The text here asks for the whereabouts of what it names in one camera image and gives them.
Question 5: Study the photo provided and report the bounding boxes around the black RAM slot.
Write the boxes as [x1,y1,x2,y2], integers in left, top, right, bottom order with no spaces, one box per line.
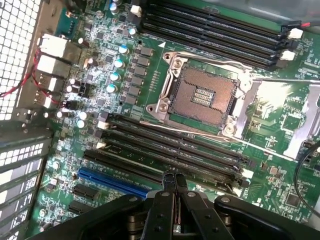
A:
[106,115,250,163]
[96,121,250,173]
[144,0,288,36]
[142,16,283,60]
[96,141,251,192]
[99,132,255,181]
[144,7,298,50]
[141,24,296,70]

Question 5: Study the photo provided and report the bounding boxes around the blue expansion slot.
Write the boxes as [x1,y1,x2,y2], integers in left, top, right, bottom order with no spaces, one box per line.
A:
[77,167,149,199]

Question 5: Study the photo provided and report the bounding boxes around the long black expansion slot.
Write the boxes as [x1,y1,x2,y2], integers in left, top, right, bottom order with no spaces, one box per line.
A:
[83,148,166,184]

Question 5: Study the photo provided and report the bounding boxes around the short black expansion slot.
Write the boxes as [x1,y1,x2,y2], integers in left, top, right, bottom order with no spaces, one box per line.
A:
[68,199,94,215]
[72,183,101,200]

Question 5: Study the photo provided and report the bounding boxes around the long silver locking lever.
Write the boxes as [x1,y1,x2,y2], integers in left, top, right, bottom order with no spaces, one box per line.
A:
[139,120,297,161]

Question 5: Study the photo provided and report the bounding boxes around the silver socket cover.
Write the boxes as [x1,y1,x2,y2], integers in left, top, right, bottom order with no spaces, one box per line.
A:
[233,78,320,161]

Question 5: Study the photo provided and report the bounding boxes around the grey metal PC case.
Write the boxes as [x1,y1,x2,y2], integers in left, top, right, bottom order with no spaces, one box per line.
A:
[0,0,320,240]

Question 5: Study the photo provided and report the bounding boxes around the green motherboard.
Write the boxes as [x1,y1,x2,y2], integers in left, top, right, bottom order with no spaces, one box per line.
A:
[24,0,320,240]

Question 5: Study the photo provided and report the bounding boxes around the short silver locking lever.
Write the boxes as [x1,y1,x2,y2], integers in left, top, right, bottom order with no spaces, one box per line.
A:
[172,51,253,76]

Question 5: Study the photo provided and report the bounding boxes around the silver rear port block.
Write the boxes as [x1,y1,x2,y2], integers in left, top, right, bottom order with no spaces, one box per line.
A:
[33,33,84,110]

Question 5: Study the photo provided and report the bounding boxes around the thick black wire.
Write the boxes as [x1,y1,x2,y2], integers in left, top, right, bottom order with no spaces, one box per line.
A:
[293,142,320,215]

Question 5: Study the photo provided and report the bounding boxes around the CPU socket with metal frame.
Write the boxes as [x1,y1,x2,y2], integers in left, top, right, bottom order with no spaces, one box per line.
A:
[146,51,251,138]

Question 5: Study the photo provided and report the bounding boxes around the red and black wire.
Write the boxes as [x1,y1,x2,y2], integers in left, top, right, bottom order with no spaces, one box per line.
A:
[0,47,66,109]

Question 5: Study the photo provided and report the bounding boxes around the black plug with red wire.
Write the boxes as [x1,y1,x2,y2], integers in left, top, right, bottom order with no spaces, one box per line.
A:
[280,20,320,33]

